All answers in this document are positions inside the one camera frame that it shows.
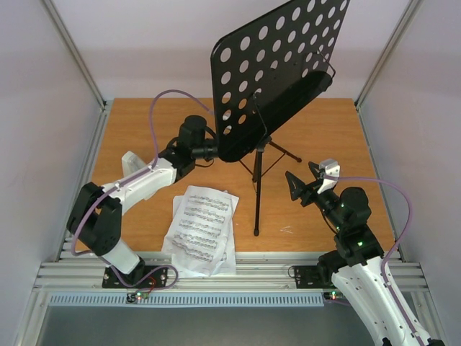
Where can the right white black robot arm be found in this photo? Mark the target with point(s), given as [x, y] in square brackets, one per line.
[358, 267]

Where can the left aluminium frame post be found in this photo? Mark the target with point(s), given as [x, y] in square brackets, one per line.
[58, 23]

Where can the grey slotted cable duct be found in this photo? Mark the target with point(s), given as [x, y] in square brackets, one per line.
[189, 300]

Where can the white sheet music paper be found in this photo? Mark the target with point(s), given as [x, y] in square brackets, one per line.
[201, 223]

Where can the right aluminium frame post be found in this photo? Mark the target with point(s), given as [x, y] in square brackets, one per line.
[396, 35]

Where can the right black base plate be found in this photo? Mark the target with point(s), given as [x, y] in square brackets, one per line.
[310, 277]

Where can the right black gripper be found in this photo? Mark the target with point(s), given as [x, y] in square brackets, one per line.
[310, 187]

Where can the aluminium frame post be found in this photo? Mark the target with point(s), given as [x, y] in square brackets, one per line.
[396, 35]
[58, 23]

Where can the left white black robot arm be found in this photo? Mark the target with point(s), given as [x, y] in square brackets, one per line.
[96, 216]

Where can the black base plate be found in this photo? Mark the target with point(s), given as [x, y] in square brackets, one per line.
[147, 276]
[310, 277]

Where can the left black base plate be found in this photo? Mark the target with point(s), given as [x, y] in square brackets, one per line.
[147, 276]

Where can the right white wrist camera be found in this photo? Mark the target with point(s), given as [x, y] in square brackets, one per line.
[329, 173]

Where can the black music stand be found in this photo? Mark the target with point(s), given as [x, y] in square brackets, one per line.
[266, 71]

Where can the white metronome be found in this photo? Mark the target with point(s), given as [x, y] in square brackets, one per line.
[135, 169]

